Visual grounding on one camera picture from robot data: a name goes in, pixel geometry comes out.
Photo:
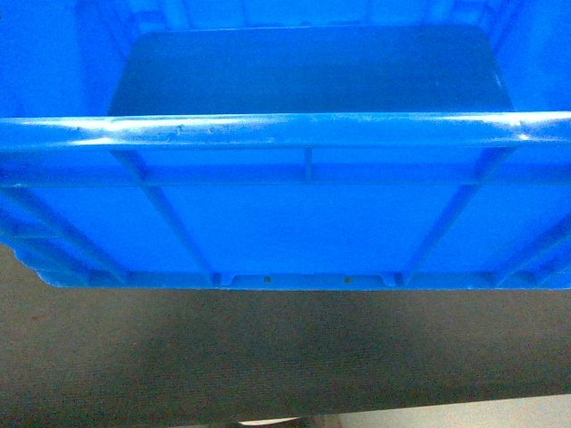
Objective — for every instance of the large blue plastic crate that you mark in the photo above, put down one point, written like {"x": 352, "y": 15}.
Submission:
{"x": 287, "y": 145}

